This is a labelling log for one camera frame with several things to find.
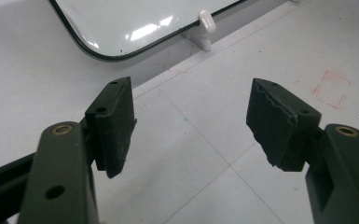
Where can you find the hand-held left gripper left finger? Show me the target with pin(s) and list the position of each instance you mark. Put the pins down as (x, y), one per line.
(113, 127)

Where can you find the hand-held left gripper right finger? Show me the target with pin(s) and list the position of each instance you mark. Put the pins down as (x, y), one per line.
(276, 127)

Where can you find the white whiteboard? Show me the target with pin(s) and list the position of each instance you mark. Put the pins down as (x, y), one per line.
(136, 25)

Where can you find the white plastic clip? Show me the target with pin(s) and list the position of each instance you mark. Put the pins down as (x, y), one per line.
(205, 28)

